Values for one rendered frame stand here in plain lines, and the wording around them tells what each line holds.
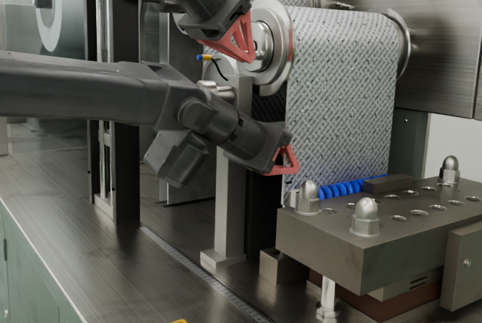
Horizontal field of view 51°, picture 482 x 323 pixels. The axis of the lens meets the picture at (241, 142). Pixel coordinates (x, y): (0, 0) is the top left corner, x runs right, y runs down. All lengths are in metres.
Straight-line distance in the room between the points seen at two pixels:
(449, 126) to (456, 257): 3.04
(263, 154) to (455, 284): 0.31
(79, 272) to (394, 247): 0.47
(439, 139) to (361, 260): 3.21
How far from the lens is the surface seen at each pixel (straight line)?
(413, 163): 1.02
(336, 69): 0.80
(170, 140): 0.64
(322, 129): 0.80
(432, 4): 0.99
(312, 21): 0.78
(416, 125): 1.01
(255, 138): 0.68
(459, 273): 0.76
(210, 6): 0.68
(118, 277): 0.82
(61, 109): 0.53
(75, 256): 0.90
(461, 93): 0.95
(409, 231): 0.69
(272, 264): 0.79
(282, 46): 0.74
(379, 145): 0.90
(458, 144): 3.73
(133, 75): 0.56
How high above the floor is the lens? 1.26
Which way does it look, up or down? 12 degrees down
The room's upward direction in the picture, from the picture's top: 2 degrees clockwise
